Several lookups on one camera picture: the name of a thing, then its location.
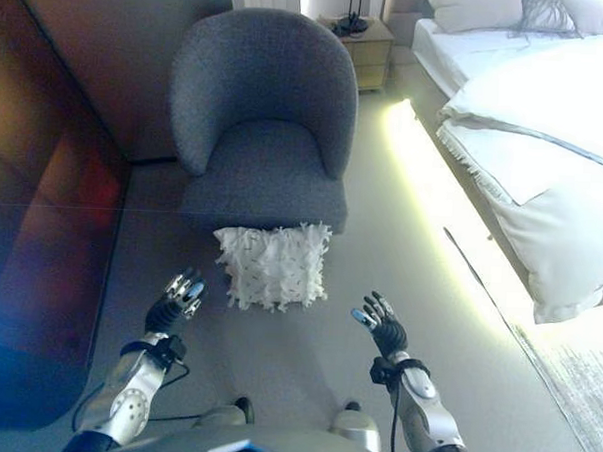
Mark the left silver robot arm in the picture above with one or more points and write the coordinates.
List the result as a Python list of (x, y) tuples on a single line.
[(131, 394)]

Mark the bed with white duvet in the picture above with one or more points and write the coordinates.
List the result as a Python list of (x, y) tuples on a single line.
[(530, 156)]

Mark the right robot leg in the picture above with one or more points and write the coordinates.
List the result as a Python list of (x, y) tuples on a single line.
[(357, 426)]

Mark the white tufted cushion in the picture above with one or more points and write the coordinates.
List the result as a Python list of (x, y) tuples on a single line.
[(274, 267)]

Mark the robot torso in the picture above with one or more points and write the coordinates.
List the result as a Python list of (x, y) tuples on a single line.
[(242, 446)]

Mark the robot leg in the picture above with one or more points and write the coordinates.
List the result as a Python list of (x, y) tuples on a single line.
[(230, 413), (357, 426)]

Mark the black lamp base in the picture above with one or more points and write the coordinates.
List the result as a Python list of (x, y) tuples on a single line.
[(353, 13)]

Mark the left robot leg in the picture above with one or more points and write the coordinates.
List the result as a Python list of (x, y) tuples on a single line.
[(230, 413)]

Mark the grey upholstered armchair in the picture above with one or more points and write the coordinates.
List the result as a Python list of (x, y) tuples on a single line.
[(264, 114)]

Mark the grey fringed pillow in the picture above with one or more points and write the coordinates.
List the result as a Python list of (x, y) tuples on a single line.
[(543, 16)]

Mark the brown wooden wardrobe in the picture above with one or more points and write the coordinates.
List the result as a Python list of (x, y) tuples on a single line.
[(42, 199)]

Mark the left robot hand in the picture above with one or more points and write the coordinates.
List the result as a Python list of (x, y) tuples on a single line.
[(178, 301)]

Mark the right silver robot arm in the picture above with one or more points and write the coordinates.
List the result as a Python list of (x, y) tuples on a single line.
[(426, 411)]

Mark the grey patterned rug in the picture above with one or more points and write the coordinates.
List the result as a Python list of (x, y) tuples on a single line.
[(575, 383)]

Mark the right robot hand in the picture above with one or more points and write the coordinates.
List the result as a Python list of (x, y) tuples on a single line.
[(387, 327)]

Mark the wooden bedside table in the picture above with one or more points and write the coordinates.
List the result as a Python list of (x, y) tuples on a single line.
[(369, 51)]

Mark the white pillow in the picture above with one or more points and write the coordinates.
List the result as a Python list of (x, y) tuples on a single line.
[(473, 11)]

